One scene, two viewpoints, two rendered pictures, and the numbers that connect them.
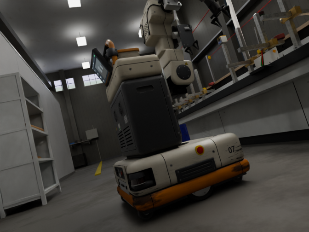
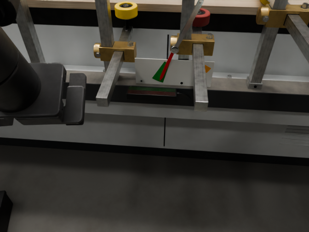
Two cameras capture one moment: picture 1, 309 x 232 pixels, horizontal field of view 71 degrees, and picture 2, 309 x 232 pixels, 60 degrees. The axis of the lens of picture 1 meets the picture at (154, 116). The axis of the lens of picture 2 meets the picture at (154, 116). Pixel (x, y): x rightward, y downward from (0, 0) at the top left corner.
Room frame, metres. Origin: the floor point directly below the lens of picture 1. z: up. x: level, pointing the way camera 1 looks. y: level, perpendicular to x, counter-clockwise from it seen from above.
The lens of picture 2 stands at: (1.57, -0.28, 1.25)
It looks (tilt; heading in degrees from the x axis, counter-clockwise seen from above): 42 degrees down; 290
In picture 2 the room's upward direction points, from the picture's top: straight up
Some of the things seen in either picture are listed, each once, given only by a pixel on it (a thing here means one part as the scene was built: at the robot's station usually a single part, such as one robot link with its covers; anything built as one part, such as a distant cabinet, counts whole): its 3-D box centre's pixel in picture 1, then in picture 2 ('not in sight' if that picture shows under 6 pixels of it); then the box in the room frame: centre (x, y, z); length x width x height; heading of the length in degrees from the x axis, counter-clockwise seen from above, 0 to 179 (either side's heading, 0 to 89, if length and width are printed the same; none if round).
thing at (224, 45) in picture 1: (229, 62); (21, 13); (2.25, -0.91, 0.92); 0.05 x 0.04 x 0.45; 15
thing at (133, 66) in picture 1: (141, 105); not in sight; (1.38, 0.06, 0.59); 0.55 x 0.34 x 0.83; 20
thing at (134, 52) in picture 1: (126, 65); not in sight; (1.37, 0.08, 0.87); 0.23 x 0.15 x 0.11; 20
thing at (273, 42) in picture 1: (269, 45); (191, 43); (1.73, -1.06, 0.84); 0.14 x 0.06 x 0.05; 15
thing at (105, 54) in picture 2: (250, 62); (115, 51); (1.98, -0.99, 0.81); 0.14 x 0.06 x 0.05; 15
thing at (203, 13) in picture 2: (280, 41); (196, 27); (1.75, -1.16, 0.85); 0.08 x 0.08 x 0.11
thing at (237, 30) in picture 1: (244, 51); (104, 14); (2.00, -0.98, 0.93); 0.04 x 0.04 x 0.48; 15
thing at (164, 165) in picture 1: (172, 167); not in sight; (1.41, -0.02, 0.16); 0.67 x 0.64 x 0.25; 110
